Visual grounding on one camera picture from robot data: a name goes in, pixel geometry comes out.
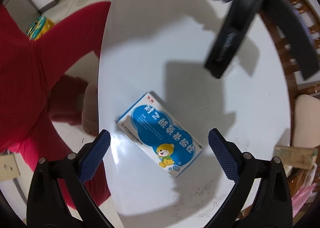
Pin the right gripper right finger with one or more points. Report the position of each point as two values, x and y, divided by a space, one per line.
272 205

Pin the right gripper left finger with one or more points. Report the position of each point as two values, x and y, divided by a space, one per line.
46 206

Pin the blue white medicine box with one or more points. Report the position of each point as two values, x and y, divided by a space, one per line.
159 135

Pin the pink plastic bag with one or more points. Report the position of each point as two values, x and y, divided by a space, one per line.
305 195

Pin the cardboard boxes stack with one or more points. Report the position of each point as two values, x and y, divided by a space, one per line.
8 167

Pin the green beige carton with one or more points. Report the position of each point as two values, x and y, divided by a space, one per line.
297 157

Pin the beige seat cushion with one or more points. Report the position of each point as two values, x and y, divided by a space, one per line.
306 130

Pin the teal yellow toy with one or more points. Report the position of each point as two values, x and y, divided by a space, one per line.
39 27

